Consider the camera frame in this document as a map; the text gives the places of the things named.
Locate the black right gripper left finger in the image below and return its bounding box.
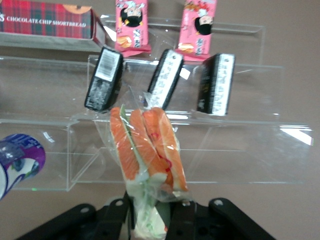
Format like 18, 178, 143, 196
14, 192, 133, 240

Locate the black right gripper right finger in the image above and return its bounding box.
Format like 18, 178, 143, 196
168, 197, 277, 240

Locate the triangle sandwich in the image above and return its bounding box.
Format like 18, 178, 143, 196
96, 86, 192, 240

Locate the clear acrylic stepped display shelf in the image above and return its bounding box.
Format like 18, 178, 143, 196
0, 13, 315, 192

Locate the brown table cover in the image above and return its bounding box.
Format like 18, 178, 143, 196
0, 0, 320, 240

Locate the blue lid yogurt cup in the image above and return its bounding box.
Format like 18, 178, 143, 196
0, 133, 47, 201

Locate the small black carton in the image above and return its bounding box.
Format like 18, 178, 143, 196
84, 45, 124, 112
196, 52, 236, 117
143, 48, 185, 111

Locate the pink snack packet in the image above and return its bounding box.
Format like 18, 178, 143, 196
174, 0, 218, 62
114, 0, 152, 58

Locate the red tartan shortbread box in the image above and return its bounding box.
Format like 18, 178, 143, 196
0, 0, 107, 52

